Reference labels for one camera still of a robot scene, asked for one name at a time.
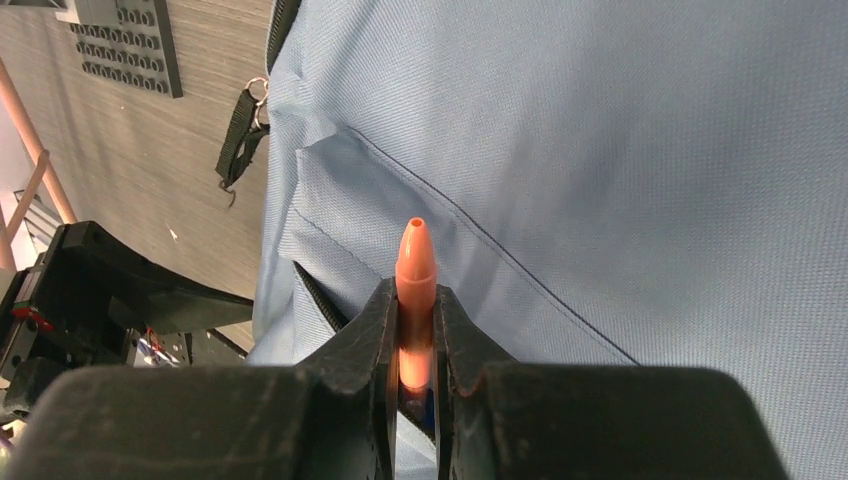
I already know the orange pencil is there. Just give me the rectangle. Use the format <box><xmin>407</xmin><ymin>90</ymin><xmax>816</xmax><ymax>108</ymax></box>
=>
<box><xmin>395</xmin><ymin>217</ymin><xmax>437</xmax><ymax>390</ymax></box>

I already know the blue student backpack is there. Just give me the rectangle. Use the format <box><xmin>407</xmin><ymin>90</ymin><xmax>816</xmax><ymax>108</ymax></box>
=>
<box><xmin>249</xmin><ymin>1</ymin><xmax>847</xmax><ymax>479</ymax></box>

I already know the grey lego baseplate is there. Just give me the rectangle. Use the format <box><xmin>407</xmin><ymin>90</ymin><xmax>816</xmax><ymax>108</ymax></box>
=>
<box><xmin>55</xmin><ymin>0</ymin><xmax>183</xmax><ymax>99</ymax></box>

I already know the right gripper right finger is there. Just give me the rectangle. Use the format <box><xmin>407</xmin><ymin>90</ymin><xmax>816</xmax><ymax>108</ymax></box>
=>
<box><xmin>433</xmin><ymin>286</ymin><xmax>786</xmax><ymax>479</ymax></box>

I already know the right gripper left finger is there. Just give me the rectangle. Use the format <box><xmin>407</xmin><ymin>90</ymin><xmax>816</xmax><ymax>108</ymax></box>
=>
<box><xmin>5</xmin><ymin>279</ymin><xmax>398</xmax><ymax>479</ymax></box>

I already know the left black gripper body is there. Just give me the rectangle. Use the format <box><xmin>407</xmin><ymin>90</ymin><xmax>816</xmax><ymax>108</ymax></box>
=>
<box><xmin>1</xmin><ymin>221</ymin><xmax>151</xmax><ymax>418</ymax></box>

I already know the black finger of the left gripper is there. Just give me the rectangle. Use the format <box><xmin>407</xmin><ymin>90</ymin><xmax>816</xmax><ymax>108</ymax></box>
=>
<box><xmin>86</xmin><ymin>221</ymin><xmax>253</xmax><ymax>334</ymax></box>

